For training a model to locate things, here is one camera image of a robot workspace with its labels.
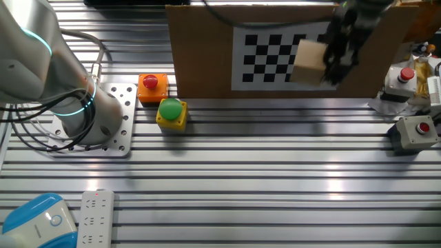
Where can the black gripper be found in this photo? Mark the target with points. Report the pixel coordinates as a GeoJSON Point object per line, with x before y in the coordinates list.
{"type": "Point", "coordinates": [355, 24]}

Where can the wooden cube block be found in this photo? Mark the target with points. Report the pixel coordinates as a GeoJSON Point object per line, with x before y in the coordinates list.
{"type": "Point", "coordinates": [308, 63]}

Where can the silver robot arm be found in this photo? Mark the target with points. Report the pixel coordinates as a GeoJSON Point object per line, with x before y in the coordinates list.
{"type": "Point", "coordinates": [34, 62]}

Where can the grey box tall red button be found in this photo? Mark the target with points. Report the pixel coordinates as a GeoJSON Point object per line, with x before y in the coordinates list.
{"type": "Point", "coordinates": [399, 84]}

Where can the checkerboard calibration paper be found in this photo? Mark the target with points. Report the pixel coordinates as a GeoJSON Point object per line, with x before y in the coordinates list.
{"type": "Point", "coordinates": [265, 58]}

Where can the yellow plastic bag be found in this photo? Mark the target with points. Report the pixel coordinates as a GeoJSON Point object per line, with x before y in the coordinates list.
{"type": "Point", "coordinates": [423, 75]}

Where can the small coloured balls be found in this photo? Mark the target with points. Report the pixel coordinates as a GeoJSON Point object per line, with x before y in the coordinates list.
{"type": "Point", "coordinates": [426, 48]}

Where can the brown cardboard box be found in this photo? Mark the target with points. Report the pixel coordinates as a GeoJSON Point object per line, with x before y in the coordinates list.
{"type": "Point", "coordinates": [422, 17]}

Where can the grey box flat red button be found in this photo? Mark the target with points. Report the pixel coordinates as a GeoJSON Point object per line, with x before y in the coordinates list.
{"type": "Point", "coordinates": [415, 132]}

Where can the brown cardboard board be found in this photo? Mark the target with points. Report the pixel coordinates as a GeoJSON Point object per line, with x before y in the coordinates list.
{"type": "Point", "coordinates": [203, 51]}

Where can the yellow box green button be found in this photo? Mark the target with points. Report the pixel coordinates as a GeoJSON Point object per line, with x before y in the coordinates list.
{"type": "Point", "coordinates": [171, 113]}

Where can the orange box red button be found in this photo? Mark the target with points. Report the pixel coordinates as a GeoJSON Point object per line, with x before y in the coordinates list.
{"type": "Point", "coordinates": [152, 87]}

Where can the white power strip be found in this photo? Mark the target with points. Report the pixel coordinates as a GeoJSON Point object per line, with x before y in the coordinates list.
{"type": "Point", "coordinates": [95, 220]}

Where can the blue and white device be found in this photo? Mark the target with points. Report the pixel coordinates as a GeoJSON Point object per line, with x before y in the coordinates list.
{"type": "Point", "coordinates": [34, 224]}

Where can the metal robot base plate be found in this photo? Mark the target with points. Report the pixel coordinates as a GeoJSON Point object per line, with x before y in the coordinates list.
{"type": "Point", "coordinates": [125, 113]}

